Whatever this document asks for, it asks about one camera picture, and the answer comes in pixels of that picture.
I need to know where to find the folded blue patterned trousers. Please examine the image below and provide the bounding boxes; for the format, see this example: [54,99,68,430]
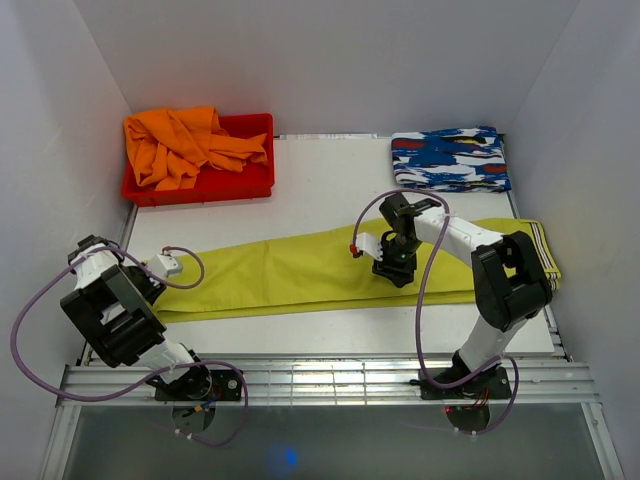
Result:
[390,126,511,193]

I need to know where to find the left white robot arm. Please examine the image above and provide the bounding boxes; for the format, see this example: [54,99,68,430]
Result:
[60,235,212,400]

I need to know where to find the aluminium frame rail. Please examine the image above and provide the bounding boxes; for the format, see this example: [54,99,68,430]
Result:
[57,357,601,407]

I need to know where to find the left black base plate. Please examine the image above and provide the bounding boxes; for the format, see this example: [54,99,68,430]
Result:
[147,367,242,402]

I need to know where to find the yellow-green trousers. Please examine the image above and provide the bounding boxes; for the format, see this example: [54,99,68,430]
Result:
[137,217,565,325]

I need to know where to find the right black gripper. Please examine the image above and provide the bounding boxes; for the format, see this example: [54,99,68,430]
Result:
[372,235,422,289]

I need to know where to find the orange trousers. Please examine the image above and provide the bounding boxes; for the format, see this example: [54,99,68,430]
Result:
[123,106,268,191]

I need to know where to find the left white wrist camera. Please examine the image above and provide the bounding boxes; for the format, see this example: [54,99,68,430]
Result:
[147,247,183,279]

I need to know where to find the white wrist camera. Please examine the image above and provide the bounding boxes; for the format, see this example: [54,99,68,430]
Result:
[147,247,183,279]
[349,232,383,261]

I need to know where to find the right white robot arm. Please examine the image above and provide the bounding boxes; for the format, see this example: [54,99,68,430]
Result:
[369,191,552,397]

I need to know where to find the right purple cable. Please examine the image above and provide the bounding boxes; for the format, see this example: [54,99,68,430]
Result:
[352,188,519,437]

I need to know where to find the purple cable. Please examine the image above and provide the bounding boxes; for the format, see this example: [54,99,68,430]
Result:
[8,243,250,448]
[352,188,519,437]

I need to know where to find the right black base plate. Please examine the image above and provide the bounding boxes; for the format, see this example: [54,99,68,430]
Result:
[418,367,516,401]

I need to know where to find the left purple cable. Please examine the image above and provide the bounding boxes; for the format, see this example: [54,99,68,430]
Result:
[8,243,250,448]

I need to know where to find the red plastic bin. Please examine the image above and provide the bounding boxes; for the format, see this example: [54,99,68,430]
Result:
[121,113,275,207]

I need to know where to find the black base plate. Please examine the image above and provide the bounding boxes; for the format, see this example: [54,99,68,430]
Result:
[418,367,516,401]
[147,367,242,402]

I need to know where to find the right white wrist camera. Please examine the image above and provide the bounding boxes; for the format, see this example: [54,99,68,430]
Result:
[349,232,383,261]

